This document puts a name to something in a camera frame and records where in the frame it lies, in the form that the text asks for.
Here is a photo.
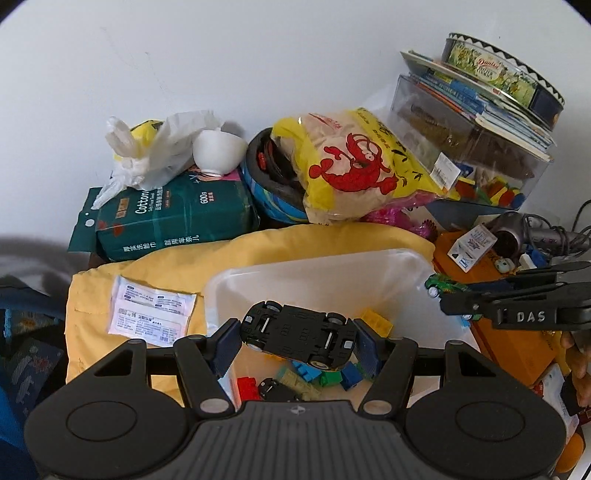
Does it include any black toy car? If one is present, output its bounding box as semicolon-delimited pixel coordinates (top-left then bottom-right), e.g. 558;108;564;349
259;377;301;402

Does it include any dark green tissue pack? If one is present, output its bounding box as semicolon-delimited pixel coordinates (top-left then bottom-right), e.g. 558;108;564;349
68;168;260;263

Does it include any large yellow toy brick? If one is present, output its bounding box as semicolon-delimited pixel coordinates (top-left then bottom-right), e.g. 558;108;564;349
360;308;394;344

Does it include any pink toy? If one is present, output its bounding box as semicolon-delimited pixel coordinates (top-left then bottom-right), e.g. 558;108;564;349
365;194;437;241

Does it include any tan block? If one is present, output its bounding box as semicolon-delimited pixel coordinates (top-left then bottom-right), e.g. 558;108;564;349
277;367;324;402

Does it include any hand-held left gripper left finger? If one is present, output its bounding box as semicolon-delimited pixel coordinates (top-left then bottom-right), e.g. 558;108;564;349
90;318;243;414

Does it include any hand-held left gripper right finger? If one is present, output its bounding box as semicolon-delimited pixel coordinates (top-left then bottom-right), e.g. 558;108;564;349
353;318;506;414

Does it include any black power cable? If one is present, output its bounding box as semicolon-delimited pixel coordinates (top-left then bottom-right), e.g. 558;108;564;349
570;198;591;232

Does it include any white plastic storage box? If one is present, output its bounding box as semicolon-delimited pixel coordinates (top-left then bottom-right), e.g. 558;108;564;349
202;248;478;411

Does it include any green toy car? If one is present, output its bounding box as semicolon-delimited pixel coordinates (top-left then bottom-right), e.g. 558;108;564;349
424;272;482;322

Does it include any round cookie tin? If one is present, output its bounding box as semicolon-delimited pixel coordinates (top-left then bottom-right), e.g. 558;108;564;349
441;32;566;127

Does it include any yellow quilted blanket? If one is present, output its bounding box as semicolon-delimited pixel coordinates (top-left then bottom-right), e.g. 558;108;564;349
65;224;437;386

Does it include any grey hair dryer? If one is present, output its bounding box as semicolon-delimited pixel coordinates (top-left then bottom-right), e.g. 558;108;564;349
489;212;591;259

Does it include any yellow snack bag red print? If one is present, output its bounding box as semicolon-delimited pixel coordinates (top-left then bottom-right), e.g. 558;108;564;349
271;107;462;225

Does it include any dark blue mesh cot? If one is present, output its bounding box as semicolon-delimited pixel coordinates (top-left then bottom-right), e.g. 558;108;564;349
0;272;70;480

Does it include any person's right hand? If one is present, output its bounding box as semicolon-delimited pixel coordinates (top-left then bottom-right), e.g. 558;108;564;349
560;331;591;409

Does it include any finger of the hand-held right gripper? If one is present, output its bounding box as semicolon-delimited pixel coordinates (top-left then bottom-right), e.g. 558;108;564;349
466;262;591;296
440;294;509;326

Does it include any small white carton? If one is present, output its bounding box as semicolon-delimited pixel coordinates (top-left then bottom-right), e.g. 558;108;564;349
447;224;497;273

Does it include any blue yellow toy car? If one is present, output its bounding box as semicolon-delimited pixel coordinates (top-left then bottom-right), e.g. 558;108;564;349
239;300;358;372

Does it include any small red toy brick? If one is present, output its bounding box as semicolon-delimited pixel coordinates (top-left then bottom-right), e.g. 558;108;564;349
236;376;259;404

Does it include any black blue helmet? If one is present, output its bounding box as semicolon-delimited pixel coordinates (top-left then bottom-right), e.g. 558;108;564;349
242;127;310;225

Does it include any clear plastic toy case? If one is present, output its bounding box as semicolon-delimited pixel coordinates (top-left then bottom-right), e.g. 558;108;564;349
390;74;555;217

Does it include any orange box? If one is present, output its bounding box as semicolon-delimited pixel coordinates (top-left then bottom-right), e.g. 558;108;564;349
431;231;578;388

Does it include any white printed sachet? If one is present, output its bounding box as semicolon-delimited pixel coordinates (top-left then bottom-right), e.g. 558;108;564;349
107;275;198;348

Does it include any large blue toy brick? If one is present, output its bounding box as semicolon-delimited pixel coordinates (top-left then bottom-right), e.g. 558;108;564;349
291;360;324;384

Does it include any white bowl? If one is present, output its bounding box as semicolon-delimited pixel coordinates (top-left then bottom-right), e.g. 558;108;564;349
191;129;249;178

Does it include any white plastic bag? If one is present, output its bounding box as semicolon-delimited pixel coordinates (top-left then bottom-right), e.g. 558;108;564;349
92;110;227;210

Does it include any stack of books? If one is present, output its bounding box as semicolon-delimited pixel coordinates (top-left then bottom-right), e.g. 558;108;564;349
399;48;555;155

